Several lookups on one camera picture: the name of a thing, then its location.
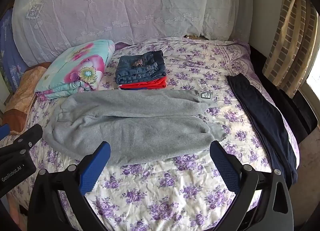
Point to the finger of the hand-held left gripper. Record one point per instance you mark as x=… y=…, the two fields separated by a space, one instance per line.
x=31 y=136
x=3 y=131

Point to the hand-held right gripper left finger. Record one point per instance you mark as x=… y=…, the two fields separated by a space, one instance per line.
x=96 y=168

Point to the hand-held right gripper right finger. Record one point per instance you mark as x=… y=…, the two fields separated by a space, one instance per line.
x=223 y=168

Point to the grey fleece pants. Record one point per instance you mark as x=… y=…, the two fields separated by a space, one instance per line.
x=130 y=126

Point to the dark navy pants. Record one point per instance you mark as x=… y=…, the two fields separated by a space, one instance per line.
x=265 y=121

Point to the orange brown blanket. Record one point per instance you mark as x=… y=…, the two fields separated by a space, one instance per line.
x=22 y=91

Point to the purple floral bed sheet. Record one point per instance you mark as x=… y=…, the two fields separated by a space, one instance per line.
x=175 y=196

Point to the blue pillow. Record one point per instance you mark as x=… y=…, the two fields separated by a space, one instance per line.
x=10 y=53

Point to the folded floral quilt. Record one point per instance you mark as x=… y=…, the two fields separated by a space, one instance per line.
x=75 y=68

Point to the folded red garment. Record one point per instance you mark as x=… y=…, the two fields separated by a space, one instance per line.
x=147 y=85

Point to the folded blue jeans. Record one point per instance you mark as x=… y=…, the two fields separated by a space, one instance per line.
x=140 y=67

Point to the small brown wooden item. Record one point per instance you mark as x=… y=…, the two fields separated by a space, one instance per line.
x=193 y=37

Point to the beige checked curtain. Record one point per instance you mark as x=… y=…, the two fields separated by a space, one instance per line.
x=292 y=33

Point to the white lace cover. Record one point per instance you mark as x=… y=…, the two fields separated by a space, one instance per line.
x=125 y=9

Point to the dark bed frame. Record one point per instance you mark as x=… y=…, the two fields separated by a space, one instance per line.
x=300 y=111

